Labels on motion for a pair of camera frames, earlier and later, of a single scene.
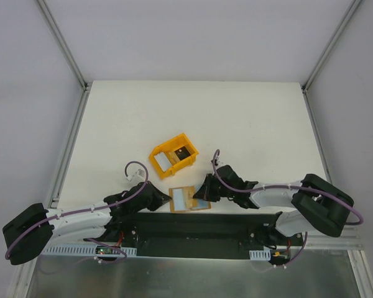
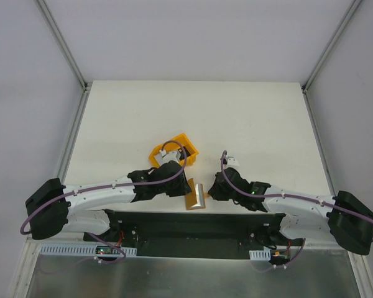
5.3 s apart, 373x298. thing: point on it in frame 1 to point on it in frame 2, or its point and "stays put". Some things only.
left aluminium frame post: [63, 43] stays put
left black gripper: [151, 196] to [180, 187]
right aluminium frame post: [306, 83] stays put
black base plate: [198, 234] stays put
